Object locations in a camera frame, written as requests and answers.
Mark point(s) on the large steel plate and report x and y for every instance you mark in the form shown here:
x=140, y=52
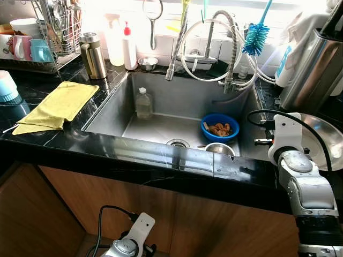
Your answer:
x=324, y=139

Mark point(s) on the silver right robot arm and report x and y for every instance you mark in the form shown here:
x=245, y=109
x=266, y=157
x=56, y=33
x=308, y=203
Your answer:
x=311, y=193

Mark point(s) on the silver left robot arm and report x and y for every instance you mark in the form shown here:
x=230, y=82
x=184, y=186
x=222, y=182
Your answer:
x=123, y=250

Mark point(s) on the blue plastic bowl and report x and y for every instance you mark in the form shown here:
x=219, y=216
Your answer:
x=220, y=138

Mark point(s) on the brown food pieces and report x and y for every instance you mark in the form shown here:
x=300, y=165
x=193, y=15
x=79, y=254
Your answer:
x=220, y=129

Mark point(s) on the white bottle blue label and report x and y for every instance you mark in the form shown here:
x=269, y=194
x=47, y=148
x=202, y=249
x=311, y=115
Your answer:
x=282, y=67

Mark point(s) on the steel knife block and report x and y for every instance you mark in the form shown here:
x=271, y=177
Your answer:
x=316, y=69

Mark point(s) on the steel spring neck faucet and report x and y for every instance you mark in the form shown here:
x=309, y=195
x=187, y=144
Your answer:
x=233, y=51

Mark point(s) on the brown wooden cabinet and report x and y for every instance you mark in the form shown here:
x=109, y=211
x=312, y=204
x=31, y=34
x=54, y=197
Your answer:
x=214, y=225

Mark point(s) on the stainless steel sink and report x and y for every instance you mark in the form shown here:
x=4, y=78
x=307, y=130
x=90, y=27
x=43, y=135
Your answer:
x=177, y=99

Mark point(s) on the blue bottle brush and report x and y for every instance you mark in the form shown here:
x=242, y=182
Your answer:
x=256, y=40

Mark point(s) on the small steel tap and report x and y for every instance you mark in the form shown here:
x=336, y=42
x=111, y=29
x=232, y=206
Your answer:
x=199, y=56

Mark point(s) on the steel spray wand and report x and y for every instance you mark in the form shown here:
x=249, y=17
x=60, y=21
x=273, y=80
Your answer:
x=174, y=61

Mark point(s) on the clear plastic bottle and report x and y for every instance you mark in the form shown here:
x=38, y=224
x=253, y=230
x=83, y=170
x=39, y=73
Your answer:
x=143, y=107

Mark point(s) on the small steel bowl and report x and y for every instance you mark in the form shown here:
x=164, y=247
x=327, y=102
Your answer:
x=148, y=63

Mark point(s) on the hanging steel strainer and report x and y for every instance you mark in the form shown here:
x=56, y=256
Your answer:
x=153, y=35

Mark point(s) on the white bottle red cap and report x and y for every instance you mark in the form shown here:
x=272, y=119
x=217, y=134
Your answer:
x=129, y=53

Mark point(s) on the translucent spray bottle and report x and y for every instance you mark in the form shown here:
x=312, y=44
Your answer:
x=115, y=51

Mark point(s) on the gold steel thermos jug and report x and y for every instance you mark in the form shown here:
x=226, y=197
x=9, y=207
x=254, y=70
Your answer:
x=94, y=59

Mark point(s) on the yellow cleaning cloth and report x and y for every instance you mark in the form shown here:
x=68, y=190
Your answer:
x=59, y=104

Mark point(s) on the light blue mug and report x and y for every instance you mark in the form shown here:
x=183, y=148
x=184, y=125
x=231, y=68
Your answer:
x=42, y=51

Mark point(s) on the pink mug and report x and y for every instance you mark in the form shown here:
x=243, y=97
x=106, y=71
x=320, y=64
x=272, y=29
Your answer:
x=22, y=48

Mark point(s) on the white and blue cup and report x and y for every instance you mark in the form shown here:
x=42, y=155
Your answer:
x=8, y=85

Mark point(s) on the white mug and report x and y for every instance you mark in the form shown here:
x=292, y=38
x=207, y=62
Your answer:
x=5, y=47

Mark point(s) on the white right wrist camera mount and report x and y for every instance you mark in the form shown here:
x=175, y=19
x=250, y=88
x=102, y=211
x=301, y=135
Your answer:
x=286, y=134

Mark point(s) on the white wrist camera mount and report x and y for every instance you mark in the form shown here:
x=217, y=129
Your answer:
x=142, y=225
x=286, y=134

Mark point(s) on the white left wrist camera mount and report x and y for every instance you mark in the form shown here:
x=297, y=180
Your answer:
x=142, y=225

